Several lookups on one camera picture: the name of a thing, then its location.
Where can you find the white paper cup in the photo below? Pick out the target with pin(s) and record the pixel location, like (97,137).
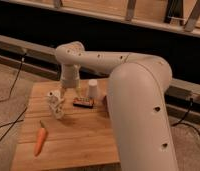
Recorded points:
(93,88)

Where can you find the dark red bowl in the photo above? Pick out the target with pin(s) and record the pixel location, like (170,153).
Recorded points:
(105,102)

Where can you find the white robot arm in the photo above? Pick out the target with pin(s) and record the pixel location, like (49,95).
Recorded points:
(135,96)

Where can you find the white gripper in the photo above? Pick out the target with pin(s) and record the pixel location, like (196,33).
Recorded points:
(55,98)

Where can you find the orange carrot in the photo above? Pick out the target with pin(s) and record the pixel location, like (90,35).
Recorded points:
(41,136)

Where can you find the wooden table board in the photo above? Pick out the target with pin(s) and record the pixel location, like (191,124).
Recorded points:
(82,138)

